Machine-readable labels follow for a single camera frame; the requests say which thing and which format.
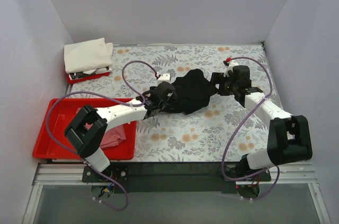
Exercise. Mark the large red plastic tray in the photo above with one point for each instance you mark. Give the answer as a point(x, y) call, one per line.
point(61, 116)

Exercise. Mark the pink t-shirt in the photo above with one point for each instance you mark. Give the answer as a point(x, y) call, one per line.
point(114, 136)

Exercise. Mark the aluminium frame rail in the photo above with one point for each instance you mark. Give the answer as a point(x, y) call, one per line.
point(71, 174)

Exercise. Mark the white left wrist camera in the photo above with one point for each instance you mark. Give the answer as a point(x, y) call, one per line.
point(163, 78)

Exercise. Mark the folded black white striped t-shirt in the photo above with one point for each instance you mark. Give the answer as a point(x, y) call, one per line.
point(83, 74)

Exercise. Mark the small red tray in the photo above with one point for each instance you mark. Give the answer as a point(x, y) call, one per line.
point(88, 77)

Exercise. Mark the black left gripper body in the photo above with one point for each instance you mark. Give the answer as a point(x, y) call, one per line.
point(170, 101)

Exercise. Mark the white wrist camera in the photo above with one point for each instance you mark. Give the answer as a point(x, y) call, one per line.
point(163, 78)
point(230, 64)

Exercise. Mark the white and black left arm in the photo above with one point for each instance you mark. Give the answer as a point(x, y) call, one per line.
point(131, 111)

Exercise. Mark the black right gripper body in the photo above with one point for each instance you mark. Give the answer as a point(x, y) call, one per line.
point(219, 83)

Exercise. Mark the floral patterned table mat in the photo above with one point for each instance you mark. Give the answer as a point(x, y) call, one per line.
point(210, 134)

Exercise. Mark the folded cream white t-shirt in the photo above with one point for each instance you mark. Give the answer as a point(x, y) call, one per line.
point(87, 55)

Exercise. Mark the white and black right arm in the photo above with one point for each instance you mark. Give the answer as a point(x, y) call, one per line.
point(289, 137)

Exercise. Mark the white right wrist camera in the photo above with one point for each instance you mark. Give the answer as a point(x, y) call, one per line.
point(230, 64)

